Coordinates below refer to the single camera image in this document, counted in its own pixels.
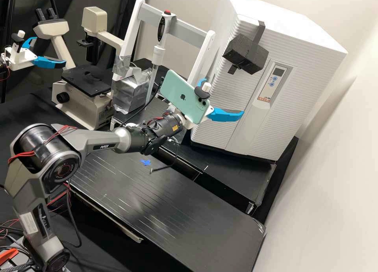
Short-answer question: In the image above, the white pipette stand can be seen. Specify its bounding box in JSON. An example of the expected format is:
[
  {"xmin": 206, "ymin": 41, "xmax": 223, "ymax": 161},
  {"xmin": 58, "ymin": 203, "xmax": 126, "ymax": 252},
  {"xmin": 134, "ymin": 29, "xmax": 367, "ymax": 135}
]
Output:
[{"xmin": 111, "ymin": 0, "xmax": 216, "ymax": 115}]

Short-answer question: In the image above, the incubator door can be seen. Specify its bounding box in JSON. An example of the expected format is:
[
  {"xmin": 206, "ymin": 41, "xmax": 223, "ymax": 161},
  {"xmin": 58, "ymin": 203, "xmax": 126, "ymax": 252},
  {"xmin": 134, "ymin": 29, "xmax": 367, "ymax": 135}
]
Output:
[{"xmin": 190, "ymin": 14, "xmax": 348, "ymax": 163}]

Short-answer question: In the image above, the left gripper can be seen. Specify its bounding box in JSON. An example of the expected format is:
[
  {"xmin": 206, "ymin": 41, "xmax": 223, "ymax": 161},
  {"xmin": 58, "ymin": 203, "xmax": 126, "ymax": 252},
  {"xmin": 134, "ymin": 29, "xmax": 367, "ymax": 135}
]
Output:
[{"xmin": 4, "ymin": 37, "xmax": 67, "ymax": 70}]

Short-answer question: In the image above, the black platform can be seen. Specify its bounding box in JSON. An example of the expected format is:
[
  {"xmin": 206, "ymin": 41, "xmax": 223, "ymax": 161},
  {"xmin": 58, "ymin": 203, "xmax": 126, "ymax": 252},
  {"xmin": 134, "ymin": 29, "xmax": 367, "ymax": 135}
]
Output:
[
  {"xmin": 67, "ymin": 149, "xmax": 267, "ymax": 272},
  {"xmin": 113, "ymin": 58, "xmax": 195, "ymax": 128},
  {"xmin": 155, "ymin": 130, "xmax": 299, "ymax": 217}
]

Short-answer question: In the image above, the right wrist camera phone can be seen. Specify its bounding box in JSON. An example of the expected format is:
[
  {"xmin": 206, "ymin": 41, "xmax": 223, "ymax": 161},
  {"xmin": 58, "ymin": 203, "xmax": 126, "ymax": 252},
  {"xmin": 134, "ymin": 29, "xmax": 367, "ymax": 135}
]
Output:
[{"xmin": 159, "ymin": 69, "xmax": 212, "ymax": 125}]

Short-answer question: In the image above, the left phone holder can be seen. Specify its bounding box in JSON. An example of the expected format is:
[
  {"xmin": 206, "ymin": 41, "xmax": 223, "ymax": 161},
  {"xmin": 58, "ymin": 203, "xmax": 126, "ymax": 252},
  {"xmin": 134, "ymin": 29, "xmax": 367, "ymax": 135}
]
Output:
[{"xmin": 11, "ymin": 30, "xmax": 26, "ymax": 54}]

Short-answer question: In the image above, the cream microscope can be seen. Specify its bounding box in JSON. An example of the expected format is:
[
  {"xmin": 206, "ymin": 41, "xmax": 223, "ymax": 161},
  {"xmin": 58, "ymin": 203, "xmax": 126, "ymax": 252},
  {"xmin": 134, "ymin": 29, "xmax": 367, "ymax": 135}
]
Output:
[{"xmin": 32, "ymin": 6, "xmax": 125, "ymax": 131}]

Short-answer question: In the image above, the white incubator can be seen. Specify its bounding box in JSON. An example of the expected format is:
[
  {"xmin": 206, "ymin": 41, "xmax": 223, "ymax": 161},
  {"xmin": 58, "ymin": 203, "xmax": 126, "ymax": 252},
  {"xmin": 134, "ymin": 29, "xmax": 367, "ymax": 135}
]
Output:
[{"xmin": 204, "ymin": 0, "xmax": 349, "ymax": 56}]

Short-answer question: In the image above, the pipette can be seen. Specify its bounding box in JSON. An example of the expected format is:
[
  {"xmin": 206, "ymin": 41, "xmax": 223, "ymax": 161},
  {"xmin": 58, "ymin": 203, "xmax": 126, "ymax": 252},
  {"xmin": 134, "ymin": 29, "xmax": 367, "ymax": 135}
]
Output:
[{"xmin": 146, "ymin": 9, "xmax": 177, "ymax": 106}]

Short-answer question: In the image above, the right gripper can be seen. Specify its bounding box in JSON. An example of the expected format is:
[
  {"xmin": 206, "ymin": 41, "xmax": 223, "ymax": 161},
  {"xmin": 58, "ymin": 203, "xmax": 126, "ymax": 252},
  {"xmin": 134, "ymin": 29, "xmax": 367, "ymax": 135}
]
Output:
[{"xmin": 169, "ymin": 78, "xmax": 245, "ymax": 130}]

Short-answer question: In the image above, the black cable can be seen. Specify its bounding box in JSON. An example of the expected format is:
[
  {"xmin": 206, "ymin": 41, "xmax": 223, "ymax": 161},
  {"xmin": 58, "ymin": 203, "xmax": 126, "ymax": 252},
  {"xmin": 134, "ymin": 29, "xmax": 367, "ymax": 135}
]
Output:
[
  {"xmin": 149, "ymin": 137, "xmax": 180, "ymax": 174},
  {"xmin": 122, "ymin": 86, "xmax": 163, "ymax": 127},
  {"xmin": 63, "ymin": 183, "xmax": 82, "ymax": 249}
]

